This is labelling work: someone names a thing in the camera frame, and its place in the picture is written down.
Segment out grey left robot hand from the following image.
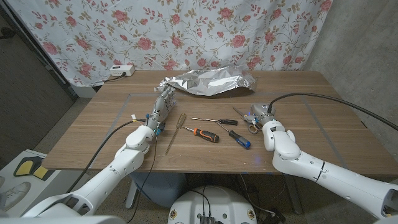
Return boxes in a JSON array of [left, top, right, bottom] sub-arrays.
[[145, 85, 177, 135]]

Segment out black power adapter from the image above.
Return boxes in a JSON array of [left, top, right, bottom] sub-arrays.
[[262, 207, 287, 224]]

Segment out black power strip cord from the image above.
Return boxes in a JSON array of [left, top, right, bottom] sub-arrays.
[[104, 73, 127, 83]]

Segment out orange black screwdriver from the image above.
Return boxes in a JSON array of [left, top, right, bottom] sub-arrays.
[[182, 126, 220, 144]]

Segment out blue black screwdriver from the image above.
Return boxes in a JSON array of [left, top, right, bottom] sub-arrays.
[[215, 121, 251, 150]]

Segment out white power strip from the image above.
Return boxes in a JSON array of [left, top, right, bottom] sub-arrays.
[[109, 64, 136, 77]]

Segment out white floor mat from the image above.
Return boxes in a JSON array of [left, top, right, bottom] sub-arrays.
[[0, 149, 90, 218]]

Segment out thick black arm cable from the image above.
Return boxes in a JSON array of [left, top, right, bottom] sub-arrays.
[[267, 91, 398, 131], [67, 119, 147, 194]]

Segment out floral backdrop cloth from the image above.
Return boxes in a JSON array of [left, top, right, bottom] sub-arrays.
[[6, 0, 333, 88]]

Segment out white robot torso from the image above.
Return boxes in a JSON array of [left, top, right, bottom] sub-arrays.
[[167, 185, 258, 224]]

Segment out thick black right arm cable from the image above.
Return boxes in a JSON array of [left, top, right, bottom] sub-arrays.
[[267, 91, 398, 131]]

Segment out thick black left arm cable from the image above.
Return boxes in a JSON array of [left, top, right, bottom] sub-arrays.
[[67, 119, 147, 194]]

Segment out grey-blue round stool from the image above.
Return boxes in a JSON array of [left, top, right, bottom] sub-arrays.
[[129, 172, 187, 208]]

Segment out grey table leg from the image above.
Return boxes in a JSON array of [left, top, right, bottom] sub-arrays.
[[124, 179, 139, 209], [284, 174, 303, 215]]

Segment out aluminum foil sheet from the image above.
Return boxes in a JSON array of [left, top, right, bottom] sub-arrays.
[[154, 65, 257, 96]]

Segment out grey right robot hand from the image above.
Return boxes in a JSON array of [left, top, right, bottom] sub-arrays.
[[244, 103, 277, 127]]

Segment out grey orange handled scissors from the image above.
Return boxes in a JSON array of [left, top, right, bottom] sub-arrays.
[[232, 106, 262, 135]]

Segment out black backdrop stand pole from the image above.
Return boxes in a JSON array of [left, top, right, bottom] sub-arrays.
[[0, 4, 78, 100]]

